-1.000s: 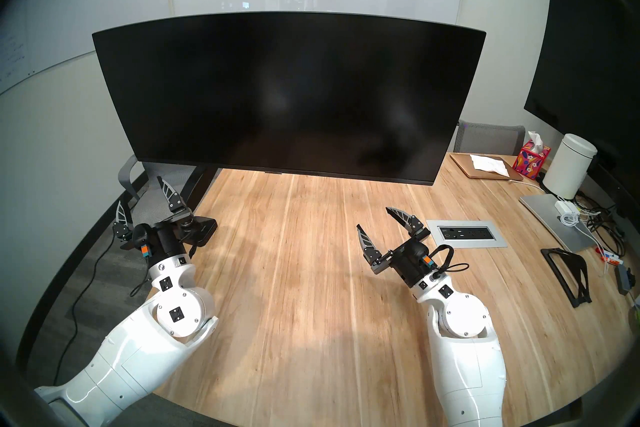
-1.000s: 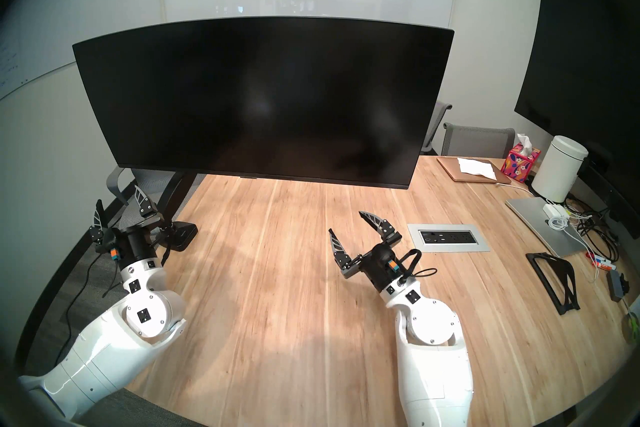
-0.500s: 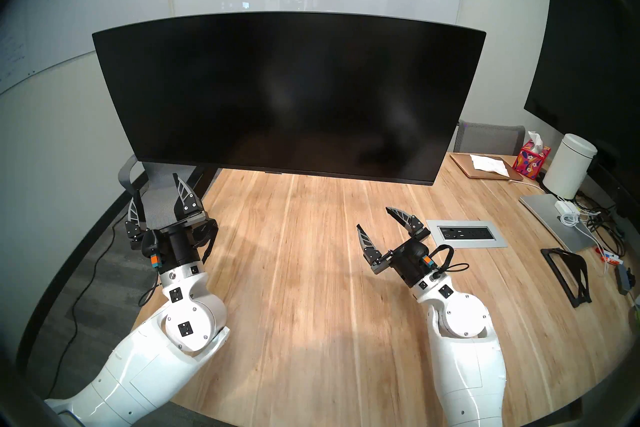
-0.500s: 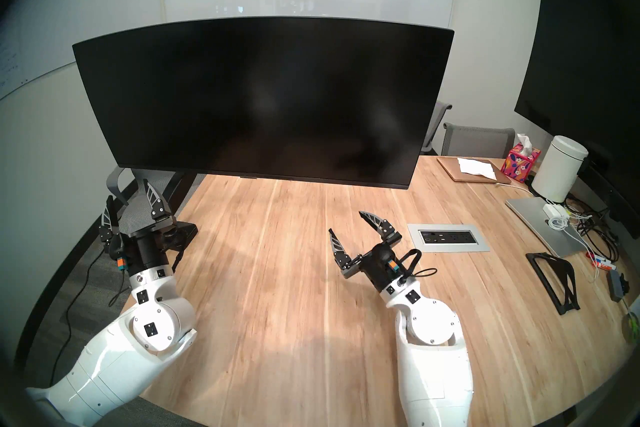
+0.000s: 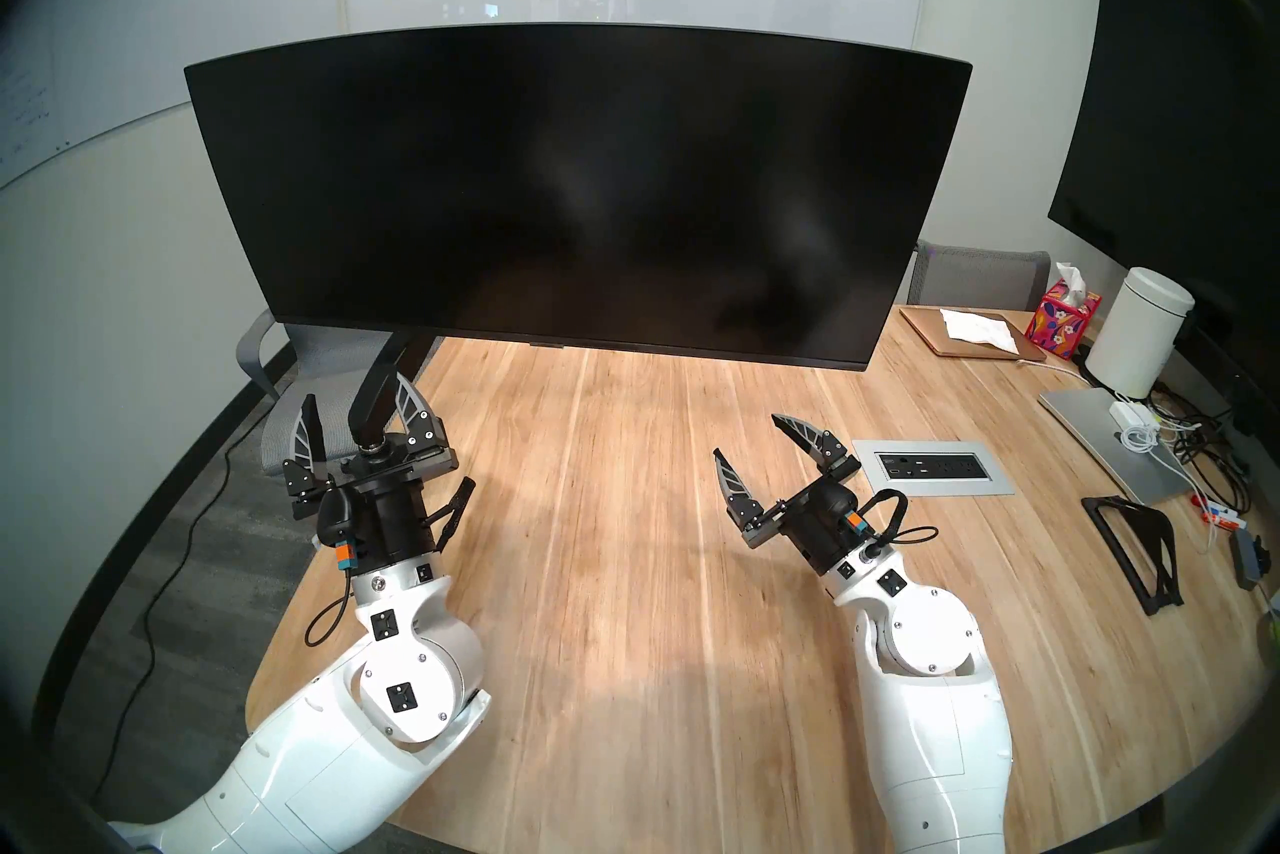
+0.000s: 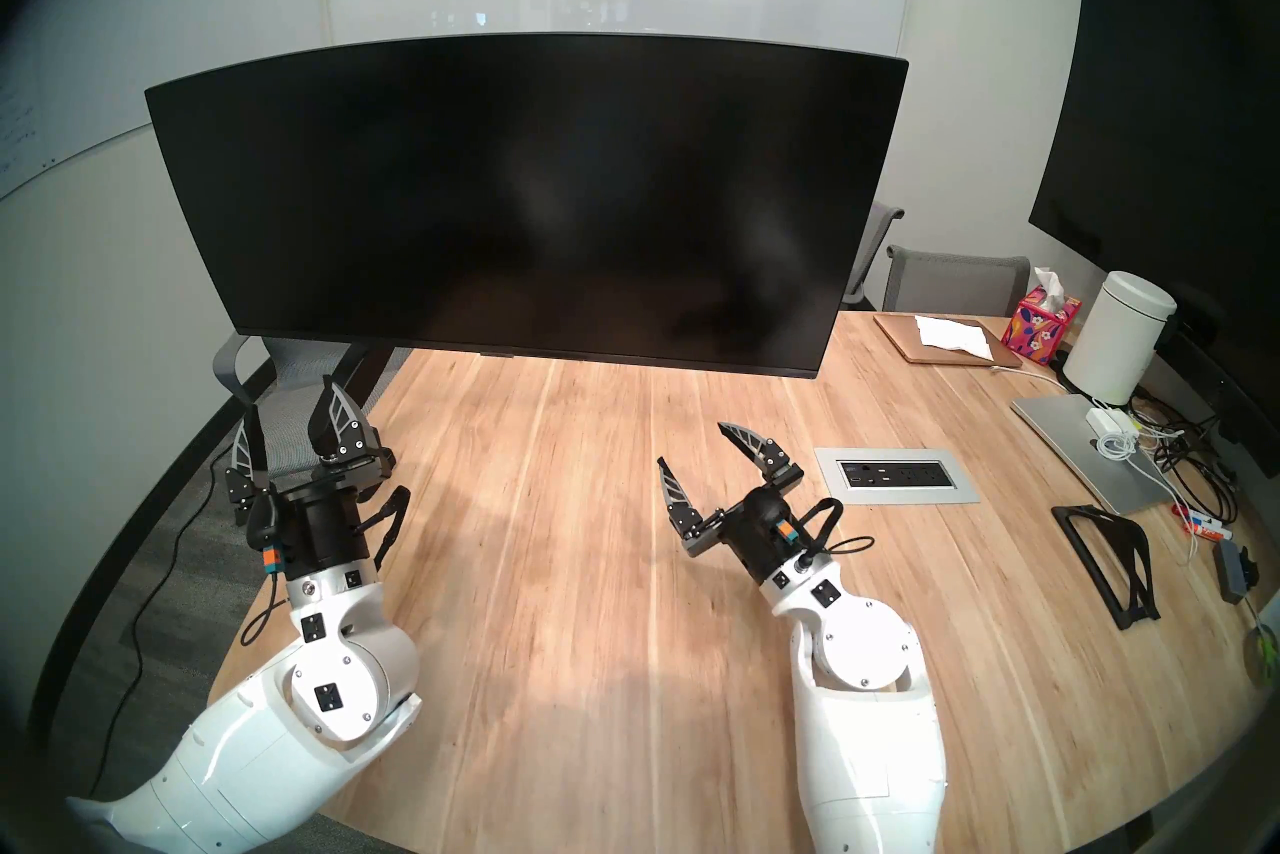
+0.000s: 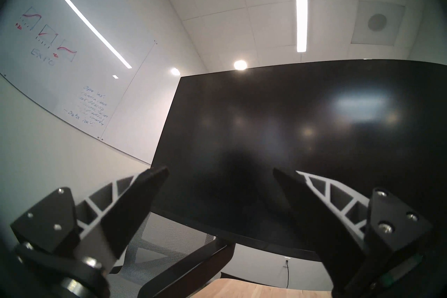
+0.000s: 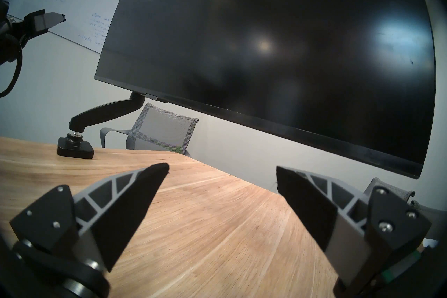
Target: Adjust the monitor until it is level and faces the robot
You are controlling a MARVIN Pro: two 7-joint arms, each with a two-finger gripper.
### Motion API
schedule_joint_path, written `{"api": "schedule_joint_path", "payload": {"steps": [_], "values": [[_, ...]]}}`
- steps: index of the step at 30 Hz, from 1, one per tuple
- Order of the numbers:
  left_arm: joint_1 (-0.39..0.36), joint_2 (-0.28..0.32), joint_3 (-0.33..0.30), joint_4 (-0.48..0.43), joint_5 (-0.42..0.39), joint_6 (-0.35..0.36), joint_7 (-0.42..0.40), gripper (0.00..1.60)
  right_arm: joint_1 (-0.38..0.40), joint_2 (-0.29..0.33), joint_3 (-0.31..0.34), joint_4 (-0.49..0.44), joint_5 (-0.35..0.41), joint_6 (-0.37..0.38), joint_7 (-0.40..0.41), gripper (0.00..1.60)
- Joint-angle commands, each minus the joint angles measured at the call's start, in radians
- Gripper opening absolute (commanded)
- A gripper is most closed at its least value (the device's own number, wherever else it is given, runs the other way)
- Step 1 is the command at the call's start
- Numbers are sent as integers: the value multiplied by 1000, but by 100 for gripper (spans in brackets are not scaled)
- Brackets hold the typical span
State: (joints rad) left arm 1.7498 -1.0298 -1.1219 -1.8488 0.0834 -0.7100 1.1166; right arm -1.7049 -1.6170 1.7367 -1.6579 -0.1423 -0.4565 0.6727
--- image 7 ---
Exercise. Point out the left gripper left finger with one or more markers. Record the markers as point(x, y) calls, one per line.
point(129, 206)

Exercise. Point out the round ceiling speaker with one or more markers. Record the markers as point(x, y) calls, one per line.
point(377, 22)

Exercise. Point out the whiteboard with handwriting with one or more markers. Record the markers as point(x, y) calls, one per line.
point(70, 74)

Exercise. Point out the large curved black monitor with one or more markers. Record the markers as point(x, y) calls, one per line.
point(279, 126)

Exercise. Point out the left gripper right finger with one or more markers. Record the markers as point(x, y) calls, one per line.
point(310, 213)

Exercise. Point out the linear ceiling light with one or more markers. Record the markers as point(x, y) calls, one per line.
point(300, 4)

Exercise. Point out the grey mesh office chair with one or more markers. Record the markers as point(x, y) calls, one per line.
point(143, 245)

